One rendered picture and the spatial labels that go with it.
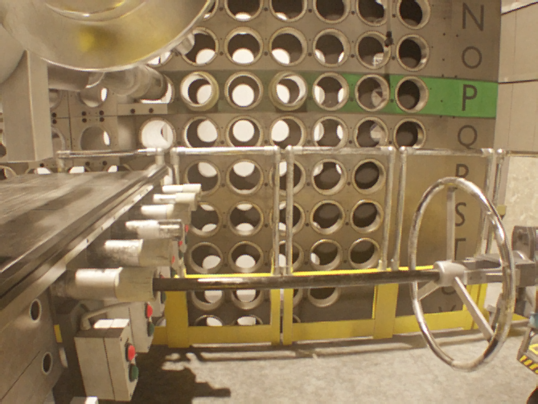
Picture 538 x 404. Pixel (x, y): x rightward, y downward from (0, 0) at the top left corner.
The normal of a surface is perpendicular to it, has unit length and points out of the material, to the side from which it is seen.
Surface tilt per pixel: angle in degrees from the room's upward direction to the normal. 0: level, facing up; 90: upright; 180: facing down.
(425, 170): 90
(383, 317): 90
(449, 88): 90
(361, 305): 90
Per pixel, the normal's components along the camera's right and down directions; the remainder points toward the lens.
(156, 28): 0.07, 0.22
